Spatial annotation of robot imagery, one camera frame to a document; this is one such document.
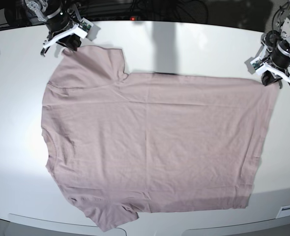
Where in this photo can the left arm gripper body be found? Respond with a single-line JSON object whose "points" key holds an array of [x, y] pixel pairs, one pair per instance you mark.
{"points": [[276, 60]]}

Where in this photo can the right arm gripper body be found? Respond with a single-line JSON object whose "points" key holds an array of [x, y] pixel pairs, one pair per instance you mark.
{"points": [[61, 26]]}

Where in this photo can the pale pink T-shirt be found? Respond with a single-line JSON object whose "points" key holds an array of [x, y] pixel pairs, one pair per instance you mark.
{"points": [[120, 144]]}

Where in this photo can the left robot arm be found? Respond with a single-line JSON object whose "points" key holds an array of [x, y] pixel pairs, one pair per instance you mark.
{"points": [[280, 32]]}

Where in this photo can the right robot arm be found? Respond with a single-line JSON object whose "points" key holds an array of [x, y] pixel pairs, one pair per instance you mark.
{"points": [[47, 9]]}

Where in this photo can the black power strip red light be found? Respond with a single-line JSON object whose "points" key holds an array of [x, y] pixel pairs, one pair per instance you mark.
{"points": [[96, 18]]}

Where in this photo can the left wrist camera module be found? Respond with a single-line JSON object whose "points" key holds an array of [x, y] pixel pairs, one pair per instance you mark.
{"points": [[256, 64]]}

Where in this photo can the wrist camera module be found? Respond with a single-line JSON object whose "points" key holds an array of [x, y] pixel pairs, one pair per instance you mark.
{"points": [[86, 25], [256, 64]]}

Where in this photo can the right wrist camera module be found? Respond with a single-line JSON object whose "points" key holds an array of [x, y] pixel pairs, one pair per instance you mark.
{"points": [[86, 25]]}

